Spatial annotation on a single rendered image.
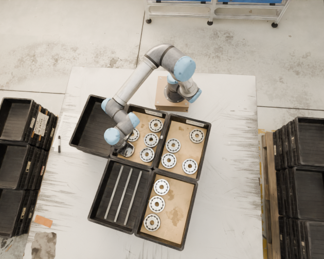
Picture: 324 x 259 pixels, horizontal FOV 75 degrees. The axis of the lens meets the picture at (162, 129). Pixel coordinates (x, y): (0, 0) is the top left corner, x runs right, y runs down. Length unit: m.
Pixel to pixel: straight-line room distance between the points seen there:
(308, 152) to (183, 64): 1.45
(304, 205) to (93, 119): 1.83
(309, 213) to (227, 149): 0.89
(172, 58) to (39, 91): 2.29
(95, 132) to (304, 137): 1.72
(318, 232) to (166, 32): 2.65
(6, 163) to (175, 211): 1.68
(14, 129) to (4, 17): 2.16
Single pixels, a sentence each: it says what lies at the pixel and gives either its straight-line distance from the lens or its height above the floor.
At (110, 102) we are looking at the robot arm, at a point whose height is 1.30.
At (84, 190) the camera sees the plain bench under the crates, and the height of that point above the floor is 0.70.
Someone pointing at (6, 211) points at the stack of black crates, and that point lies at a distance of 2.54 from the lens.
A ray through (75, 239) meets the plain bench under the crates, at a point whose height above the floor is 0.70.
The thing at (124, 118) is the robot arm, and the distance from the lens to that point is 1.07.
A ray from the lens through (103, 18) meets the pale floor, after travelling 3.42.
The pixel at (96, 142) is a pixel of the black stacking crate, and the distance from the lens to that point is 1.59.
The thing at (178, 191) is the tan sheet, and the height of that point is 0.83.
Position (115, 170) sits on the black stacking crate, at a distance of 1.51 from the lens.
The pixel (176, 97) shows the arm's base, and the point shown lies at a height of 0.84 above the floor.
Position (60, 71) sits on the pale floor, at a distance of 3.10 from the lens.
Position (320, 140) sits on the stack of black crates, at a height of 0.49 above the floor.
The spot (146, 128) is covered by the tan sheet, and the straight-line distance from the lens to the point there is 1.53.
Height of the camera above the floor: 2.28
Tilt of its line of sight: 72 degrees down
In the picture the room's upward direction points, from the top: 10 degrees counter-clockwise
